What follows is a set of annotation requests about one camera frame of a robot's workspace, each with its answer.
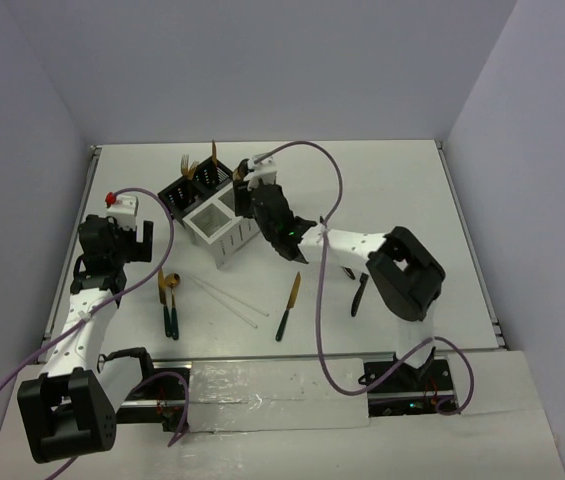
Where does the aluminium table rail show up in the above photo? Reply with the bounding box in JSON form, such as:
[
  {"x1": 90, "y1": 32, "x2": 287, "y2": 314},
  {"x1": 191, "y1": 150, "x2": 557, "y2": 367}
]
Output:
[{"x1": 40, "y1": 145, "x2": 102, "y2": 347}]

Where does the white chopstick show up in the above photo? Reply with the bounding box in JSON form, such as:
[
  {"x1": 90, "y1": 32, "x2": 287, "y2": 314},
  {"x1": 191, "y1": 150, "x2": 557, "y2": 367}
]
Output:
[
  {"x1": 191, "y1": 276, "x2": 259, "y2": 329},
  {"x1": 192, "y1": 275, "x2": 270, "y2": 317}
]

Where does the white chopstick lower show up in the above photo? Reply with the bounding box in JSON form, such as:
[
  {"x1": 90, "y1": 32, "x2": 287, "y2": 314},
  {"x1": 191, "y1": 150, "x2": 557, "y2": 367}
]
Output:
[{"x1": 191, "y1": 276, "x2": 259, "y2": 329}]

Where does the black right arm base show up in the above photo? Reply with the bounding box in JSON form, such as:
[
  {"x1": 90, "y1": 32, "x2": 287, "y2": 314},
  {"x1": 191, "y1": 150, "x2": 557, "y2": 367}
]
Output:
[{"x1": 367, "y1": 357, "x2": 458, "y2": 417}]

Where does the black knife lower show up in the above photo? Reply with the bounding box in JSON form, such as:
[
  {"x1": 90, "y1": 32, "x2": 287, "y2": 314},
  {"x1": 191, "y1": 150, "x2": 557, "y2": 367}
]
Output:
[{"x1": 350, "y1": 273, "x2": 369, "y2": 317}]

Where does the gold fork green handle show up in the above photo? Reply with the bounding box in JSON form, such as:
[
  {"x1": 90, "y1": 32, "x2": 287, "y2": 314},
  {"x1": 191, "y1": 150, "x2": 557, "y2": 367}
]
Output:
[
  {"x1": 188, "y1": 161, "x2": 199, "y2": 180},
  {"x1": 180, "y1": 154, "x2": 189, "y2": 178}
]

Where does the white chopstick upper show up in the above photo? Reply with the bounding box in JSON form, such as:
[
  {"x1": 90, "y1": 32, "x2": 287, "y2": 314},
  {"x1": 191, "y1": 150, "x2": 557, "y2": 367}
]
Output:
[{"x1": 192, "y1": 275, "x2": 270, "y2": 317}]

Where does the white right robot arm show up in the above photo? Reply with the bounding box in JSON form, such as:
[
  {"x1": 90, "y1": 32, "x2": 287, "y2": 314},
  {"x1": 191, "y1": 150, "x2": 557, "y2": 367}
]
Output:
[{"x1": 233, "y1": 180, "x2": 446, "y2": 391}]

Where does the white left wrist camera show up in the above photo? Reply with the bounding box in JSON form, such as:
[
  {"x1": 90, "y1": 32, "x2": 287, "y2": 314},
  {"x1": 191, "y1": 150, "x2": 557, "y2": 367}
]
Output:
[{"x1": 105, "y1": 192, "x2": 139, "y2": 231}]

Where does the black spoon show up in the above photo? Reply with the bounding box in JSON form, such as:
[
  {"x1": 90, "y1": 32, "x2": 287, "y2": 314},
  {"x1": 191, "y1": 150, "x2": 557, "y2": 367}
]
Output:
[{"x1": 232, "y1": 159, "x2": 249, "y2": 181}]

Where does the black knife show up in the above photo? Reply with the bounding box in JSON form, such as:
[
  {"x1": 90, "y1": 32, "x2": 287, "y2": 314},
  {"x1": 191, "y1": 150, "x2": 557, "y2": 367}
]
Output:
[
  {"x1": 343, "y1": 267, "x2": 356, "y2": 280},
  {"x1": 350, "y1": 273, "x2": 369, "y2": 317}
]

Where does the white utensil caddy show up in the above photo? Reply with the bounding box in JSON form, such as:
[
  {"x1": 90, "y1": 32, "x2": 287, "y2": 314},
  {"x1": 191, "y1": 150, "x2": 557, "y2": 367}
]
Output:
[{"x1": 183, "y1": 182, "x2": 260, "y2": 268}]

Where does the black knife upper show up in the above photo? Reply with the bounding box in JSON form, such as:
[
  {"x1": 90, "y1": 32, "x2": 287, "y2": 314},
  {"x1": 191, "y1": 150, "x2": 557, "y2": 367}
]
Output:
[{"x1": 343, "y1": 267, "x2": 356, "y2": 280}]

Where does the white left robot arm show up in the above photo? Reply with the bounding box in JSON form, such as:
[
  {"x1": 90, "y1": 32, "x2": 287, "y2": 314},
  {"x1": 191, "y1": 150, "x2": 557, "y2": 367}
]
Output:
[{"x1": 17, "y1": 214, "x2": 158, "y2": 464}]

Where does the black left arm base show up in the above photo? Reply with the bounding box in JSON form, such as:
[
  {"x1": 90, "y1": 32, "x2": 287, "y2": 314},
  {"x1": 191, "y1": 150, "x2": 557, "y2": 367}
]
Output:
[{"x1": 96, "y1": 347, "x2": 190, "y2": 435}]

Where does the purple cable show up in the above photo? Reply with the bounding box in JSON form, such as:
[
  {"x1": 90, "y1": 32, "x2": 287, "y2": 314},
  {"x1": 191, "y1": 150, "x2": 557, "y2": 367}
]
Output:
[
  {"x1": 0, "y1": 187, "x2": 191, "y2": 480},
  {"x1": 256, "y1": 141, "x2": 476, "y2": 416}
]

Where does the gold spoon green handle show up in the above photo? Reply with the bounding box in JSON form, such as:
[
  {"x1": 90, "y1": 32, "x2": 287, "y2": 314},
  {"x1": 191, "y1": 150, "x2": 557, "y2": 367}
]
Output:
[{"x1": 165, "y1": 273, "x2": 180, "y2": 340}]

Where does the black utensil caddy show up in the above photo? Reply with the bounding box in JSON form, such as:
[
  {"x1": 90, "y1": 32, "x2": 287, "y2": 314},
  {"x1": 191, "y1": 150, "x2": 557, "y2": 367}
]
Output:
[{"x1": 158, "y1": 156, "x2": 232, "y2": 225}]

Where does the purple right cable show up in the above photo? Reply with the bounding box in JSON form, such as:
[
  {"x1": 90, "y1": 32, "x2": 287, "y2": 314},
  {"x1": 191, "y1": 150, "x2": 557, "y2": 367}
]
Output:
[{"x1": 256, "y1": 141, "x2": 476, "y2": 416}]

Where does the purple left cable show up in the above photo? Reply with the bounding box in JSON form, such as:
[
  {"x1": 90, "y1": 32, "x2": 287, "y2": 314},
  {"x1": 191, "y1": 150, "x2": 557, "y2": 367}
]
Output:
[{"x1": 0, "y1": 187, "x2": 191, "y2": 480}]

